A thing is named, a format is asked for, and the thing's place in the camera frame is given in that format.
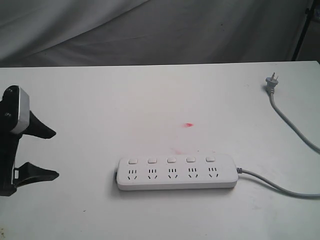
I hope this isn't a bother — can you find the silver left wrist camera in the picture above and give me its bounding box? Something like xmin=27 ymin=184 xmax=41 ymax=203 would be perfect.
xmin=0 ymin=85 xmax=30 ymax=135

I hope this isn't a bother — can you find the grey power cord with plug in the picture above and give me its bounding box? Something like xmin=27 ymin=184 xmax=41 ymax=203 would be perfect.
xmin=236 ymin=71 xmax=320 ymax=200

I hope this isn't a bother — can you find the grey backdrop cloth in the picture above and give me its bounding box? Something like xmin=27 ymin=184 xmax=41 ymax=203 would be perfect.
xmin=0 ymin=0 xmax=312 ymax=67

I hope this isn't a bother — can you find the white five-outlet power strip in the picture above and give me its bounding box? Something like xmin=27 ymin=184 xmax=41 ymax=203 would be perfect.
xmin=116 ymin=153 xmax=239 ymax=191

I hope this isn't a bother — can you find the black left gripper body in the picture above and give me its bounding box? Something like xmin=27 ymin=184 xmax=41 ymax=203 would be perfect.
xmin=0 ymin=99 xmax=20 ymax=197

